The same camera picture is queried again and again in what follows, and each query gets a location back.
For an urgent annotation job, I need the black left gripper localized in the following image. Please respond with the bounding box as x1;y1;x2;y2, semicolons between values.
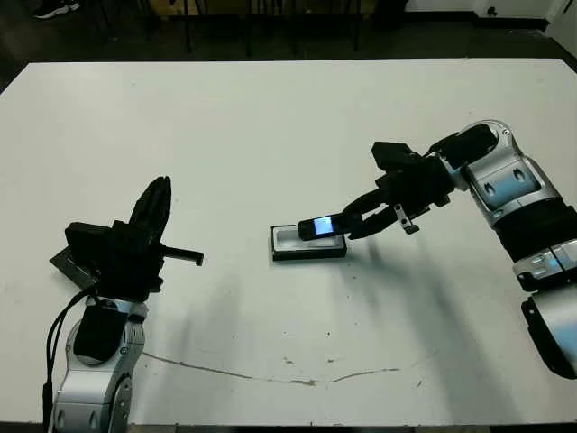
96;176;205;301

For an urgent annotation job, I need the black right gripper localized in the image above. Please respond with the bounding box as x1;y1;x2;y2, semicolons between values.
344;157;454;242

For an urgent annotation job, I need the black phone-like camera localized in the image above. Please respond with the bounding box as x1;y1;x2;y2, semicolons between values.
297;215;351;243

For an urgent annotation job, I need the black printed box lid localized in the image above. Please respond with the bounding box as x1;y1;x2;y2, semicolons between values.
48;250;98;292

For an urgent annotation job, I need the black box base white insert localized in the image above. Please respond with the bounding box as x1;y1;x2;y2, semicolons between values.
270;224;348;263

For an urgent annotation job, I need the black mesh chair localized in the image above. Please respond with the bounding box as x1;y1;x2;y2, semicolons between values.
182;0;253;58
252;0;362;55

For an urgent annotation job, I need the black sneaker white sole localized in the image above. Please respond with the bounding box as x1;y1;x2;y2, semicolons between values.
33;1;81;20

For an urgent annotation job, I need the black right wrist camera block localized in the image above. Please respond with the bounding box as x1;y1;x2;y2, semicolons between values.
371;141;425;171

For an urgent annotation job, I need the black wrist camera block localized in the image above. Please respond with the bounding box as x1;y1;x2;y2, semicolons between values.
64;222;116;290
371;141;425;171

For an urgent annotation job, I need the black left wrist camera block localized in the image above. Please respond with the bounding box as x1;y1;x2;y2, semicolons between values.
64;222;116;290

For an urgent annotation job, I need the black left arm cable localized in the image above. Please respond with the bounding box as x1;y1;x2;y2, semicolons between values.
41;288;98;428

